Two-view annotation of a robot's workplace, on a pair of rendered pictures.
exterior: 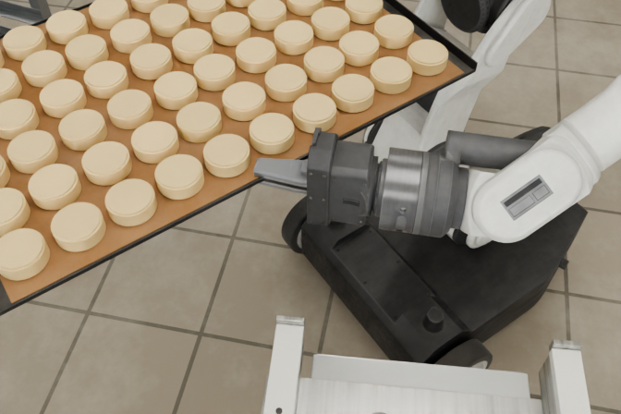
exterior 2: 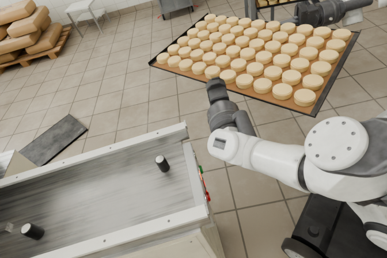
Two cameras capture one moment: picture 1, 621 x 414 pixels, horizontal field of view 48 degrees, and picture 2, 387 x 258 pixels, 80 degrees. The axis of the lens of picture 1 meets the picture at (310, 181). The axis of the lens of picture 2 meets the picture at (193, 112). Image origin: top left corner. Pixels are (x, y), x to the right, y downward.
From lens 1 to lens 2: 0.62 m
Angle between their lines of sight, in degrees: 55
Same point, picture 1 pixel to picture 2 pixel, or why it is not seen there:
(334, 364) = (188, 147)
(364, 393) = (181, 159)
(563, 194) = (224, 153)
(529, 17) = not seen: outside the picture
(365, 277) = (317, 196)
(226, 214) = not seen: hidden behind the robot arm
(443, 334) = (310, 238)
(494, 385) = (197, 198)
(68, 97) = (214, 37)
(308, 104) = (244, 76)
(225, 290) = not seen: hidden behind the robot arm
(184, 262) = (289, 140)
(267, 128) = (226, 73)
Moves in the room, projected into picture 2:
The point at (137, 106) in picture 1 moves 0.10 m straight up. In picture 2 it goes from (218, 48) to (214, 21)
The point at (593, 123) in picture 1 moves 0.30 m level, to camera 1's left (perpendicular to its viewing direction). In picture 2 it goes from (262, 147) to (208, 66)
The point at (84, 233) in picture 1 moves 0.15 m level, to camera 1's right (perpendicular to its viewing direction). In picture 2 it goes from (170, 62) to (181, 86)
